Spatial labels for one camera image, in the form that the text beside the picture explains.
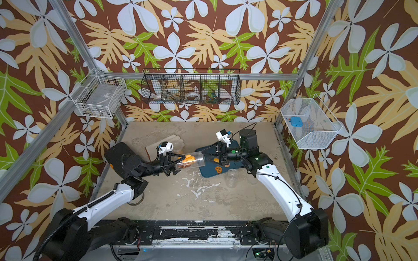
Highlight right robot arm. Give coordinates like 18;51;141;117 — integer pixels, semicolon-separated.
201;128;329;259

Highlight clear cookie jar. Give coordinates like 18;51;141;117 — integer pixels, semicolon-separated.
226;169;239;188
180;151;206;169

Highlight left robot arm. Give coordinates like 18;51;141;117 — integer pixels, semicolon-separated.
33;150;186;261

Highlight clear jar lid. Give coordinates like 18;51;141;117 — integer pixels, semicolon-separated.
247;175;259;186

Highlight white wire basket left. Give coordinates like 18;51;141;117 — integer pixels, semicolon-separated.
71;69;127;119

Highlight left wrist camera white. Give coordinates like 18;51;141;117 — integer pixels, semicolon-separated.
157;141;174;156

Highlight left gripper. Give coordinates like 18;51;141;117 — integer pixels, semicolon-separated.
139;153;187;180

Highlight black wire basket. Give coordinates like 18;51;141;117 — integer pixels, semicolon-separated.
139;69;242;105

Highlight orange cookies on tray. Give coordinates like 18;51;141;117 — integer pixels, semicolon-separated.
213;158;223;174

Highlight teal plastic tray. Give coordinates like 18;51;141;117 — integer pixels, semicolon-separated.
195;140;244;178

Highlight blue object in basket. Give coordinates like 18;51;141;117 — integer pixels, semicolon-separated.
290;116;303;128

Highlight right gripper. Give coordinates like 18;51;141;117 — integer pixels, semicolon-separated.
205;143;249;167

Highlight white mesh basket right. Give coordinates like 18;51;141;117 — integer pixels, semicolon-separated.
280;96;343;150

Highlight black hard case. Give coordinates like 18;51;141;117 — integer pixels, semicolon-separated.
104;142;135;177

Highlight clear cookie jar front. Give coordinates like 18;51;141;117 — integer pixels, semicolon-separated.
180;151;206;169

